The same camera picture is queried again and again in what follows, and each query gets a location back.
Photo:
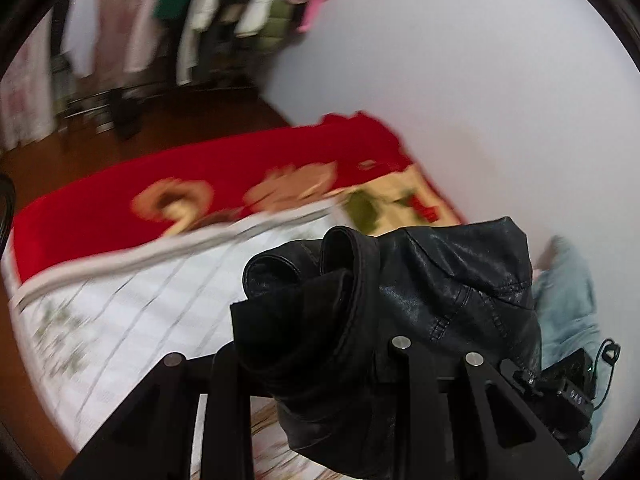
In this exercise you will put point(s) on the light blue quilt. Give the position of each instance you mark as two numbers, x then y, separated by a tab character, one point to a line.
565	300

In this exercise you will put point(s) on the pink patterned curtain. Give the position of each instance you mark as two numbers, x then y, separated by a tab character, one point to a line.
22	90

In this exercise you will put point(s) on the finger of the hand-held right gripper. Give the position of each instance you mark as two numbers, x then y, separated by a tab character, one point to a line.
515	372

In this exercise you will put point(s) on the row of hanging clothes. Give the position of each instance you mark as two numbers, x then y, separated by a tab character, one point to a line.
200	20

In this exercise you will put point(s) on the red floral printed blanket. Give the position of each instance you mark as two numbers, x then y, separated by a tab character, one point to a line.
125	195

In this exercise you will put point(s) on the black leather jacket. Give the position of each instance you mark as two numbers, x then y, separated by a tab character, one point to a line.
400	285

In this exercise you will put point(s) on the black shoes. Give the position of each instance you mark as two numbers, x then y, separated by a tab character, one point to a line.
127	115

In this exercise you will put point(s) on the metal clothes rack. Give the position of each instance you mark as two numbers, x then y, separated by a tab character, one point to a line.
85	105

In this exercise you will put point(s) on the hot pink garment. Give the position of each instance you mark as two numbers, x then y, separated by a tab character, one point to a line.
316	7

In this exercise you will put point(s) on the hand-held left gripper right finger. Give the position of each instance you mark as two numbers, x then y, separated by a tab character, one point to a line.
417	405

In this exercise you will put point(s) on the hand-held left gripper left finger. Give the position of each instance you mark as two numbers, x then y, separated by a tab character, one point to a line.
227	410

